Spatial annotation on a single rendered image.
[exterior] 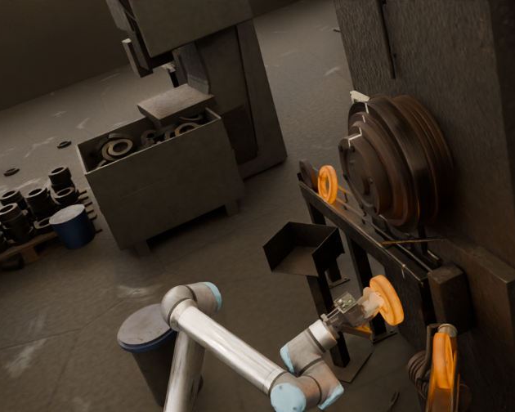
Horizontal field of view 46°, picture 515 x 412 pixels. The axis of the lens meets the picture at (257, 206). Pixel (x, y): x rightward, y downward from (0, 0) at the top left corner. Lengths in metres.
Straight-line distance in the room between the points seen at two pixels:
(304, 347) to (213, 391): 1.30
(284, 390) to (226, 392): 1.36
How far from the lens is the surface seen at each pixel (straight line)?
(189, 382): 2.29
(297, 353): 1.90
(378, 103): 2.00
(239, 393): 3.07
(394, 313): 1.90
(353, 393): 2.87
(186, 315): 2.02
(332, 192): 2.96
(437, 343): 1.85
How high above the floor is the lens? 2.02
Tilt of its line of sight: 26 degrees down
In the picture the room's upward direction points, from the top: 19 degrees counter-clockwise
